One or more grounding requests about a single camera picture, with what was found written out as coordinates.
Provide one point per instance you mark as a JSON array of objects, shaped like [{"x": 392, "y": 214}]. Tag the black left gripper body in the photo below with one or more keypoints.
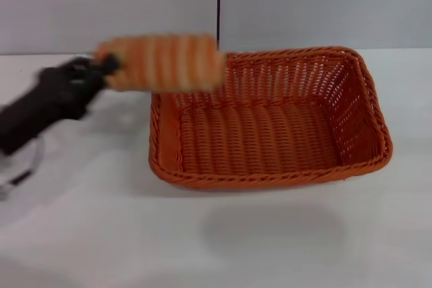
[{"x": 71, "y": 89}]

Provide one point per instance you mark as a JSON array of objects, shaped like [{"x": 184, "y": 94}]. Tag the orange woven rectangular basket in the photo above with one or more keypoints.
[{"x": 263, "y": 139}]

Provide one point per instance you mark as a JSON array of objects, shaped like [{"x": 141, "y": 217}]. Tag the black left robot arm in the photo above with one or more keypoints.
[{"x": 23, "y": 122}]

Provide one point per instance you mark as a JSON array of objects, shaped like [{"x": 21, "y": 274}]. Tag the orange white striped bread roll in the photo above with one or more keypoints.
[{"x": 165, "y": 63}]

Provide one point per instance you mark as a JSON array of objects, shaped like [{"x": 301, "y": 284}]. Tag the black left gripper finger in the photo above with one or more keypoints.
[{"x": 112, "y": 63}]

